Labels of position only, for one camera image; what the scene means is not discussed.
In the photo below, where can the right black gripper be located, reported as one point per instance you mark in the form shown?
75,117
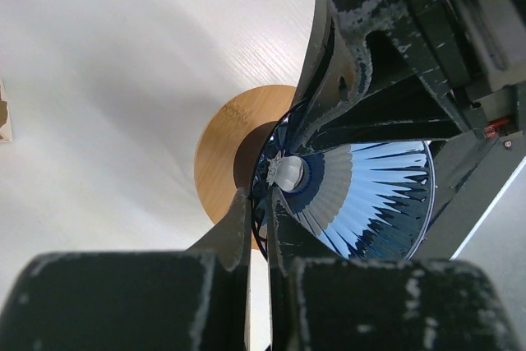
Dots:
445,70

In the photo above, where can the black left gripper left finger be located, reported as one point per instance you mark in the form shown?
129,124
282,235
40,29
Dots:
196,299

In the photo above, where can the orange coffee filter box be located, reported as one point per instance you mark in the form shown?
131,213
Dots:
5,118

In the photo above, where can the round bamboo dripper stand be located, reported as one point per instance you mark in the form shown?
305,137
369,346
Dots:
229,146

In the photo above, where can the blue glass dripper cone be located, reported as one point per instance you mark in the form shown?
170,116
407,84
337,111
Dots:
365,200

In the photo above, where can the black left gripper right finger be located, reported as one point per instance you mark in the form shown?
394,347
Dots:
320,301

